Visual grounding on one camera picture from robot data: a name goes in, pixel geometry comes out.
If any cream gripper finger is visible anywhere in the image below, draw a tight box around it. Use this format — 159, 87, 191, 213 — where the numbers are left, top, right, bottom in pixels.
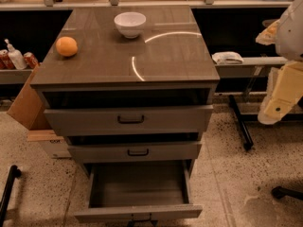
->
256, 20, 279, 45

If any grey bottom drawer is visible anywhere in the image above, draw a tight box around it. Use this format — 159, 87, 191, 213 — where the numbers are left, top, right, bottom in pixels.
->
75, 160, 202, 223

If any grey drawer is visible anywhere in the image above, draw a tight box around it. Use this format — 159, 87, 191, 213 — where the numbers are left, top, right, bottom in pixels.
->
75, 160, 202, 223
45, 105, 213, 136
68, 142, 202, 164

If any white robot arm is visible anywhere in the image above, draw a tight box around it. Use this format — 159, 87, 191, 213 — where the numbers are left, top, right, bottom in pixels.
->
256, 0, 303, 125

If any grey top drawer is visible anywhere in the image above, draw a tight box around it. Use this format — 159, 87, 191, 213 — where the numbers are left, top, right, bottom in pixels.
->
45, 105, 213, 136

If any grey middle drawer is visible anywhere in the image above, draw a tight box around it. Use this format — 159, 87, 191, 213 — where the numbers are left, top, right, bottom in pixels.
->
68, 142, 202, 164

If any grey drawer cabinet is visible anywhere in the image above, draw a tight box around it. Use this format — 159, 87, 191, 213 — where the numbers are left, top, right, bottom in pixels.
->
30, 5, 221, 175

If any folded white cloth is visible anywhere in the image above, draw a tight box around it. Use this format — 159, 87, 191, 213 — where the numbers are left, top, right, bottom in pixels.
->
212, 51, 243, 64

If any black chair base leg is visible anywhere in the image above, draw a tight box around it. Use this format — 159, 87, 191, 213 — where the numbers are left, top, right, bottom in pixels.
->
271, 186, 303, 201

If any white ceramic bowl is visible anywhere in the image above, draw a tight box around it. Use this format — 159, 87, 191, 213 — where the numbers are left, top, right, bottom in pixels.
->
114, 12, 146, 39

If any orange fruit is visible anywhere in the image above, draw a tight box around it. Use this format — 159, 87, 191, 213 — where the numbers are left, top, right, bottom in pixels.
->
56, 37, 78, 57

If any red soda can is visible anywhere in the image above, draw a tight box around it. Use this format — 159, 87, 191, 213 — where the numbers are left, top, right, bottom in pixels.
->
0, 49, 14, 69
24, 52, 40, 68

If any white labelled box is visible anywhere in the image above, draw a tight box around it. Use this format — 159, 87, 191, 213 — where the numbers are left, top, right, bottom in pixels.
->
27, 130, 71, 159

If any brown cardboard box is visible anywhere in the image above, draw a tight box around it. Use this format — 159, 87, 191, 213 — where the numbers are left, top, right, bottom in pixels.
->
8, 67, 51, 131

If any red soda can left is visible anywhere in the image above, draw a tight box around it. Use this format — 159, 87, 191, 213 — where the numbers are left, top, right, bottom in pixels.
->
0, 49, 14, 69

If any black stand leg left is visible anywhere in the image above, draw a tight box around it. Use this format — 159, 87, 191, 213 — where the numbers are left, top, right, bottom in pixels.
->
0, 165, 22, 227

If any grey shelf rail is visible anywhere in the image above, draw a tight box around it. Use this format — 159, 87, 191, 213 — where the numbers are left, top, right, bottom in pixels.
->
216, 57, 287, 79

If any black table leg frame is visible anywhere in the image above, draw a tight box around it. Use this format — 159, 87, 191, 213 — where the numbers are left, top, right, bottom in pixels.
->
228, 95, 303, 151

